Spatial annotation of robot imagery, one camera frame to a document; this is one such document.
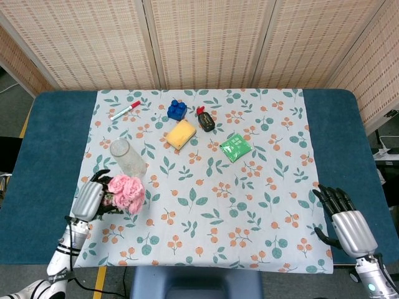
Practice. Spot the floral patterned tablecloth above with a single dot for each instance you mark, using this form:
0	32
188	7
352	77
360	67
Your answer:
218	193

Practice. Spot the blue toy building block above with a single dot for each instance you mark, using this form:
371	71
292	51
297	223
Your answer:
177	110

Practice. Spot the black bottle with red cap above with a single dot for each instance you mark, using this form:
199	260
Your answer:
205	120

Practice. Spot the woven bamboo folding screen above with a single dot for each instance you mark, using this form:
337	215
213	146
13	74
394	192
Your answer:
199	43

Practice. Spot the transparent glass vase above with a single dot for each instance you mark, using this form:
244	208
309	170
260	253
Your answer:
128	159

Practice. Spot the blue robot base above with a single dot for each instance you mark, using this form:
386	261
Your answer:
196	282

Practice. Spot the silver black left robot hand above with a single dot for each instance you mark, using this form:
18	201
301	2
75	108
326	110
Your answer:
88	197

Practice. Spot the blue table cover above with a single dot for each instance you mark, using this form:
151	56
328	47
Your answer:
46	174

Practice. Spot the red capped white marker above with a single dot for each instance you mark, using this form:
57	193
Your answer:
125	110

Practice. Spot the yellow sponge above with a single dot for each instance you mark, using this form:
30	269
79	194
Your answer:
180	134

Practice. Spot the green sachet packet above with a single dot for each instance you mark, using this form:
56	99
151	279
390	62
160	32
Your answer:
235	147

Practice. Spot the pink rose bouquet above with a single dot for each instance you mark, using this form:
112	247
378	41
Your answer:
126	193

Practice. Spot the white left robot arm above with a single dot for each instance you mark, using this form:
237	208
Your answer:
56	261

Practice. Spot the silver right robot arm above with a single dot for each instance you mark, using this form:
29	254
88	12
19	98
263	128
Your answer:
375	278

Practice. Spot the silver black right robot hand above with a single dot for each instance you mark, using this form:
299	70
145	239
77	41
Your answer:
352	229

